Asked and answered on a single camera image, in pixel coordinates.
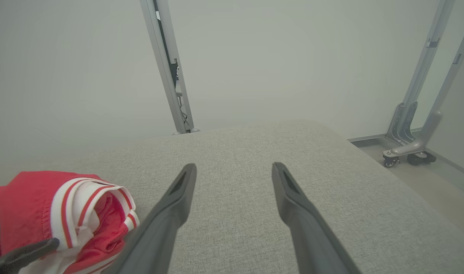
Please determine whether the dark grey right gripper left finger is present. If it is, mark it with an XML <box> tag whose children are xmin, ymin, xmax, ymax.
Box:
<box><xmin>102</xmin><ymin>164</ymin><xmax>197</xmax><ymax>274</ymax></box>

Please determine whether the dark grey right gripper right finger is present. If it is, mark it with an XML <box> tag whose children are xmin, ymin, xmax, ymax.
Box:
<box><xmin>272</xmin><ymin>162</ymin><xmax>362</xmax><ymax>274</ymax></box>

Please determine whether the red white-trimmed jersey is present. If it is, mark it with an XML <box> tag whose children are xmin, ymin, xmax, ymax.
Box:
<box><xmin>0</xmin><ymin>171</ymin><xmax>140</xmax><ymax>274</ymax></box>

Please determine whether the large black caster wheel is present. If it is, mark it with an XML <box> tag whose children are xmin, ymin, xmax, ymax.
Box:
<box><xmin>407</xmin><ymin>151</ymin><xmax>437</xmax><ymax>166</ymax></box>

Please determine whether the black cable on frame post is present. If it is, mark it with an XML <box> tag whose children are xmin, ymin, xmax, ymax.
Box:
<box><xmin>170</xmin><ymin>61</ymin><xmax>188</xmax><ymax>132</ymax></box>

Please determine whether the grey frame post with cable channel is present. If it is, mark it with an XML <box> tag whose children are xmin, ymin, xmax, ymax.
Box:
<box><xmin>140</xmin><ymin>0</ymin><xmax>200</xmax><ymax>135</ymax></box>

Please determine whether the grey frame post with bracket foot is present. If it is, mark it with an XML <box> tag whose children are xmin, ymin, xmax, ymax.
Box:
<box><xmin>385</xmin><ymin>0</ymin><xmax>456</xmax><ymax>147</ymax></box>

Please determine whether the grey slanted frame leg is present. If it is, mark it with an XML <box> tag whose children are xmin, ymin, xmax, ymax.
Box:
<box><xmin>382</xmin><ymin>11</ymin><xmax>464</xmax><ymax>157</ymax></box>

